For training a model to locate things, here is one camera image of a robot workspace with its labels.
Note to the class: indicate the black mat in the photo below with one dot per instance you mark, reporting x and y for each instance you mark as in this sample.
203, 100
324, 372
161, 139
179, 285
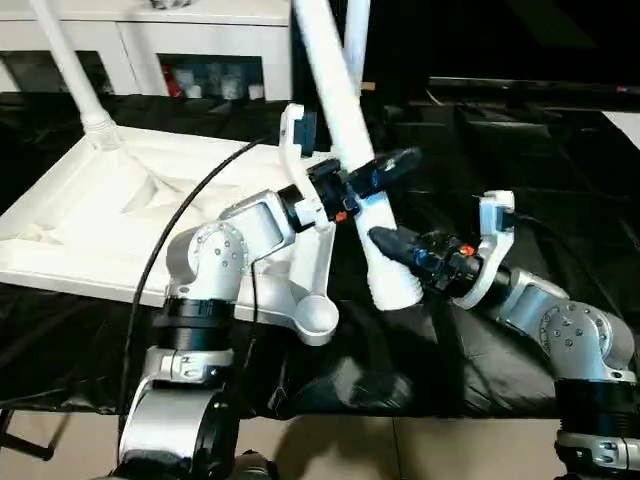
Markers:
525, 175

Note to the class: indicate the black metal stand frame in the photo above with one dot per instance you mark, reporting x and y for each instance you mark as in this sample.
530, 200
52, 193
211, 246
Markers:
30, 440

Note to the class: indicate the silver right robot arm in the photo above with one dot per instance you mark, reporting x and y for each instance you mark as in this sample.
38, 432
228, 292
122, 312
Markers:
575, 335

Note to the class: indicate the white cabinet with glass doors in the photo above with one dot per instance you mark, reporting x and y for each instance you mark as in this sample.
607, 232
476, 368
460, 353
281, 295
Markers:
175, 35

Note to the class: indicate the small white box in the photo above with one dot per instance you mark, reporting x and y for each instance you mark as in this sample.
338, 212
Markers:
255, 92

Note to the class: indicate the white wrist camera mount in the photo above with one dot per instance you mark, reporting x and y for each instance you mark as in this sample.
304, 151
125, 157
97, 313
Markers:
292, 160
492, 240

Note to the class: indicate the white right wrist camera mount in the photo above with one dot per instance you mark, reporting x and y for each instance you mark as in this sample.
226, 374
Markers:
492, 240

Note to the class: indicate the white plastic table top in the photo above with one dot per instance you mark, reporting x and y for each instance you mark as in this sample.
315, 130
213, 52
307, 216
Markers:
100, 210

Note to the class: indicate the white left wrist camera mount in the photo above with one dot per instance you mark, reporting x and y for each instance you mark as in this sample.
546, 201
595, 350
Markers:
292, 160

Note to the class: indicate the white flat board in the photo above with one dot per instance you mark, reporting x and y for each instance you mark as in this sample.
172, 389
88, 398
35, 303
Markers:
625, 127

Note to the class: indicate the white bottle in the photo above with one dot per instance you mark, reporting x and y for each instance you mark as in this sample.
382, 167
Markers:
230, 89

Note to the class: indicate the dark rounded robot part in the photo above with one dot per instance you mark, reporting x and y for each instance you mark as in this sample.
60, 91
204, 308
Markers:
257, 467

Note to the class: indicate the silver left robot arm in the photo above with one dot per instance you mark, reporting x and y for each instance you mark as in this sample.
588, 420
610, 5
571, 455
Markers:
220, 255

